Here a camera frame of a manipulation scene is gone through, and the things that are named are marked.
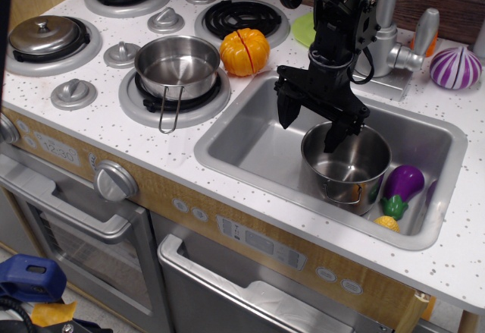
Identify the black cable bottom left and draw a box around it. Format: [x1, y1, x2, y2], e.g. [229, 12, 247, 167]
[0, 297, 39, 333]

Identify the silver faucet lever handle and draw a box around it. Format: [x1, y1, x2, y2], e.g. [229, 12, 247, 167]
[414, 8, 440, 56]

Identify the purple toy eggplant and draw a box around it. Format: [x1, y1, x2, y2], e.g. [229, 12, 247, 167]
[380, 165, 425, 221]

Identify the silver oven door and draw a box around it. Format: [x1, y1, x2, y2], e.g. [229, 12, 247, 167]
[1, 155, 172, 332]

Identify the black front burner grate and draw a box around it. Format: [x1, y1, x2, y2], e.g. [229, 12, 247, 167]
[134, 68, 223, 114]

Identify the grey stove knob centre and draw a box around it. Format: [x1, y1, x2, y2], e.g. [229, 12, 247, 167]
[147, 7, 185, 34]

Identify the black coil burner back right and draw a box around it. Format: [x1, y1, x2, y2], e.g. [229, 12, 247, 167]
[202, 0, 282, 39]

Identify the purple white toy onion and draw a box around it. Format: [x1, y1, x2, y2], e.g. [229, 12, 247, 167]
[430, 46, 482, 90]

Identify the grey sink basin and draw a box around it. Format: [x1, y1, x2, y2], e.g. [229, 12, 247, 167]
[195, 71, 468, 250]

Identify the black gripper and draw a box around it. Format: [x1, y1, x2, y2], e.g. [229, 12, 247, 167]
[274, 65, 370, 153]

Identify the grey stove knob middle left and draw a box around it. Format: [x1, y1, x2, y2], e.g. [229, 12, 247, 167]
[103, 41, 141, 69]

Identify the yellow toy corn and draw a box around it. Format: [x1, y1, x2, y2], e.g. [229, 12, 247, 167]
[374, 215, 400, 233]

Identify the silver knob far left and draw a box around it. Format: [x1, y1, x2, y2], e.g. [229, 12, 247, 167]
[1, 113, 20, 144]

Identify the silver dishwasher door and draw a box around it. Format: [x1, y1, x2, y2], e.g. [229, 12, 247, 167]
[151, 213, 392, 332]

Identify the silver toy faucet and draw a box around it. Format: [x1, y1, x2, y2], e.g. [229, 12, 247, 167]
[352, 0, 412, 102]

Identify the yellow cloth scrap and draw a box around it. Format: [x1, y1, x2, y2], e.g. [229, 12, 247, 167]
[30, 301, 77, 328]

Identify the silver oven dial knob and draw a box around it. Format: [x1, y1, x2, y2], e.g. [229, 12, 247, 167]
[93, 160, 139, 202]

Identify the grey stove knob front left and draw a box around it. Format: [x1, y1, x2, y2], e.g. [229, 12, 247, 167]
[50, 79, 97, 111]

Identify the green plastic lid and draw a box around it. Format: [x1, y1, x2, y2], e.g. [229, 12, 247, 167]
[291, 13, 316, 48]

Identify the steel pot in sink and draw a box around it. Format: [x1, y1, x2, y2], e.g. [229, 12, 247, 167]
[301, 122, 392, 215]

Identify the orange toy behind faucet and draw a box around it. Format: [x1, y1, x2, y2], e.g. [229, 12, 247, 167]
[409, 33, 438, 58]

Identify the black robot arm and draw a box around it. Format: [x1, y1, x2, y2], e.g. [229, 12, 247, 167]
[275, 0, 380, 153]

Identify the orange toy pumpkin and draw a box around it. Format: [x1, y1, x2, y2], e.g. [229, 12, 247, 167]
[219, 28, 271, 77]

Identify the blue clamp tool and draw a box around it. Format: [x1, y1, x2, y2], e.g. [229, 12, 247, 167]
[1, 254, 67, 303]

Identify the steel lid left burner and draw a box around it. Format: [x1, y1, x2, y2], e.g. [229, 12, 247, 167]
[8, 15, 91, 63]

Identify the steel saucepan with wire handle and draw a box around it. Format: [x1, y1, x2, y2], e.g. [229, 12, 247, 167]
[134, 35, 221, 134]

